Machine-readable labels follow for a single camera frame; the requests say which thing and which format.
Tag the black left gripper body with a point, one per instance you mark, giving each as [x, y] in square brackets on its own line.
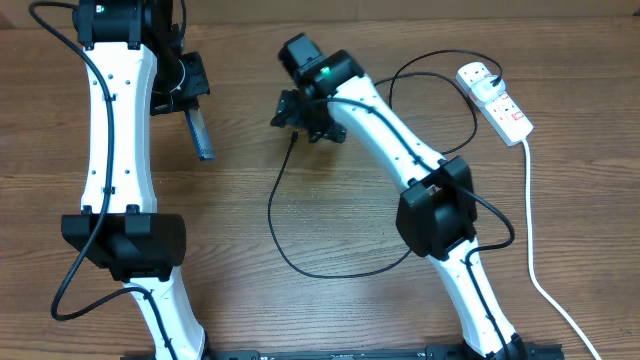
[182, 83]

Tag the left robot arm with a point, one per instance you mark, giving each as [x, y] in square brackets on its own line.
[137, 69]

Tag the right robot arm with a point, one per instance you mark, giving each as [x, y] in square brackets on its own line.
[437, 206]

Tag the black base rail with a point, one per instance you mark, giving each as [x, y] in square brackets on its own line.
[431, 352]

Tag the blue Galaxy smartphone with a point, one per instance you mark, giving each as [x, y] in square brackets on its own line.
[200, 137]

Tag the white power strip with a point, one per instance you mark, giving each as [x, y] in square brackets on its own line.
[504, 115]

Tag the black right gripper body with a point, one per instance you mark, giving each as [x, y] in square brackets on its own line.
[298, 112]

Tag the white charger plug adapter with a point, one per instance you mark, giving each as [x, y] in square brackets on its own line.
[487, 90]

